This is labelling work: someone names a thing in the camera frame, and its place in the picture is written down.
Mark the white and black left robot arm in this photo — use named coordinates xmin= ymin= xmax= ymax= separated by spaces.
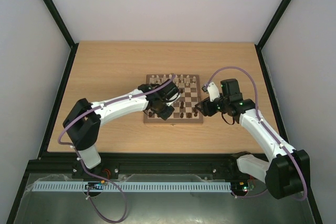
xmin=63 ymin=79 xmax=181 ymax=169

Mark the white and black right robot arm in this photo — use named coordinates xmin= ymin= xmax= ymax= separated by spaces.
xmin=195 ymin=79 xmax=310 ymax=200

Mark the wooden chessboard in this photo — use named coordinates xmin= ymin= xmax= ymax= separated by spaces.
xmin=143 ymin=74 xmax=203 ymax=125

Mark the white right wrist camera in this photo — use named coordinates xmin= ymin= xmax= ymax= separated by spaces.
xmin=202 ymin=82 xmax=221 ymax=102

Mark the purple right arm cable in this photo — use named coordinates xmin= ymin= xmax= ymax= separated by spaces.
xmin=207 ymin=66 xmax=308 ymax=201

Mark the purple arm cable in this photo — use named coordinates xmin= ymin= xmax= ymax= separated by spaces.
xmin=207 ymin=66 xmax=308 ymax=201
xmin=57 ymin=73 xmax=176 ymax=221

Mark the black aluminium frame rail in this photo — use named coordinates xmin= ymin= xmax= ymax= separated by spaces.
xmin=25 ymin=152 xmax=251 ymax=182

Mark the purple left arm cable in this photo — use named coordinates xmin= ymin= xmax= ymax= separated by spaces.
xmin=57 ymin=73 xmax=176 ymax=221

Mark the light blue slotted cable duct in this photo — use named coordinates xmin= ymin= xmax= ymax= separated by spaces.
xmin=32 ymin=182 xmax=232 ymax=193

